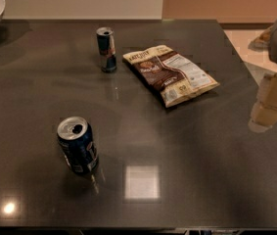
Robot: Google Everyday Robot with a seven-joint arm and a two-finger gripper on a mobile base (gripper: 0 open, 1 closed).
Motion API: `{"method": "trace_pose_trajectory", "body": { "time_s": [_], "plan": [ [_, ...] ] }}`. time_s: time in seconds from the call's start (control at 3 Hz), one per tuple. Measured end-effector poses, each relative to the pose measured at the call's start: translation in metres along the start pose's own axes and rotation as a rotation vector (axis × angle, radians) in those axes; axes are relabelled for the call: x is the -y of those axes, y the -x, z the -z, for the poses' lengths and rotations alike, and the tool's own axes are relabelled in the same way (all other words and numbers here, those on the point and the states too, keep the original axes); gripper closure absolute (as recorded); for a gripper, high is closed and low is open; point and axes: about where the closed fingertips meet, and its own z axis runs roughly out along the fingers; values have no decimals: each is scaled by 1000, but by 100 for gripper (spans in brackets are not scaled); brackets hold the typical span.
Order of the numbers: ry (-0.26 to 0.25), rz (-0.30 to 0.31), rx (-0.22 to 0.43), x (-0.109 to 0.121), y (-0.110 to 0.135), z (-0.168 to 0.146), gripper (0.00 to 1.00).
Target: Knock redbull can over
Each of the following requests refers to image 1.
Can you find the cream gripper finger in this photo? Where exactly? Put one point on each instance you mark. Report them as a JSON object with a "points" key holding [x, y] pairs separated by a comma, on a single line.
{"points": [[264, 111]]}

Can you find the slim Red Bull can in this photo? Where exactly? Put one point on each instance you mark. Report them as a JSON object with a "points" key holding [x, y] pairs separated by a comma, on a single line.
{"points": [[106, 45]]}

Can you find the dark blue Pepsi can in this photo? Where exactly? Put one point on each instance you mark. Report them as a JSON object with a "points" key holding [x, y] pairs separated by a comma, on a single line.
{"points": [[75, 137]]}

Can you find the brown and cream chip bag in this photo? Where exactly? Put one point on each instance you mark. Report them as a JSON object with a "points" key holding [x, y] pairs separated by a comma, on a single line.
{"points": [[175, 77]]}

